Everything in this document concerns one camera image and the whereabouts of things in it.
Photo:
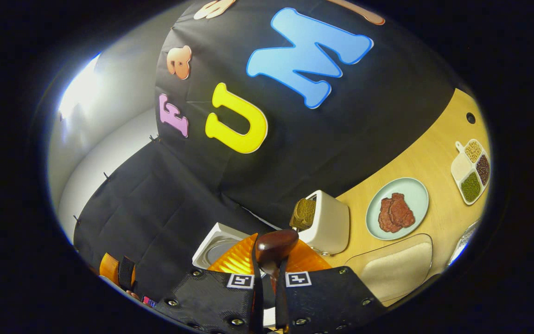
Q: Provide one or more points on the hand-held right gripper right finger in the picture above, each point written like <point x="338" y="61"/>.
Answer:
<point x="281" y="306"/>

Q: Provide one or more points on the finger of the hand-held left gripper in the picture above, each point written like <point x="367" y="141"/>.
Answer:
<point x="108" y="269"/>

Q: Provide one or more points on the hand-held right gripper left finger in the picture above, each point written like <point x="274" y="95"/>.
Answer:
<point x="257" y="306"/>

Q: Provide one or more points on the dark wooden spoon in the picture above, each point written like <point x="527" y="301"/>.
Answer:
<point x="276" y="243"/>

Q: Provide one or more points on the white rice cooker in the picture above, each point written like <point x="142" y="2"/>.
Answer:
<point x="216" y="246"/>

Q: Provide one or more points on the clear box of rice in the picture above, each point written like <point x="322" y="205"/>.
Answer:
<point x="397" y="271"/>

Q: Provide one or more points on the brown bread slice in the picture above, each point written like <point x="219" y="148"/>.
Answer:
<point x="303" y="214"/>

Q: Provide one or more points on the white toaster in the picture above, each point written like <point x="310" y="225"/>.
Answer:
<point x="332" y="222"/>

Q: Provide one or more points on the light green plate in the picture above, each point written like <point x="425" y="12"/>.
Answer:
<point x="415" y="195"/>

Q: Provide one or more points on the black backdrop cloth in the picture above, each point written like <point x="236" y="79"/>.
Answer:
<point x="341" y="130"/>

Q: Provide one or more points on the green mung beans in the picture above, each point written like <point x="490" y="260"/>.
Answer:
<point x="471" y="186"/>

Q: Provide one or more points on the white divided dish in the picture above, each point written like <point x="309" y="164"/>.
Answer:
<point x="459" y="166"/>

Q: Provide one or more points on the dark red beans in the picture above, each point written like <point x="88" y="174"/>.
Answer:
<point x="483" y="170"/>

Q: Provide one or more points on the yellow soybeans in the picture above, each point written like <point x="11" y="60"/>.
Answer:
<point x="473" y="151"/>

